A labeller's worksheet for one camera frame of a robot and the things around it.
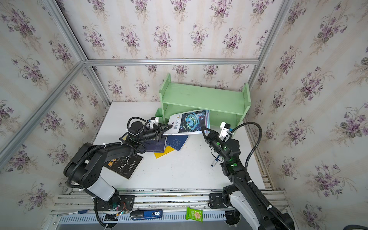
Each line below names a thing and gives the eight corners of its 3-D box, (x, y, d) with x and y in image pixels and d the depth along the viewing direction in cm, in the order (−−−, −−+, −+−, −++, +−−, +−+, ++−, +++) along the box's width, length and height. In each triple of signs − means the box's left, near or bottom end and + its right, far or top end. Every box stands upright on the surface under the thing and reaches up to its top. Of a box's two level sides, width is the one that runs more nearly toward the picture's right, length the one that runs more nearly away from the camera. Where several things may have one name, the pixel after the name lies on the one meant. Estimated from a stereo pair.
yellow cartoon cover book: (156, 159, 91) (155, 157, 89) (154, 154, 93) (153, 152, 91) (174, 150, 95) (174, 149, 93) (172, 146, 97) (171, 144, 95)
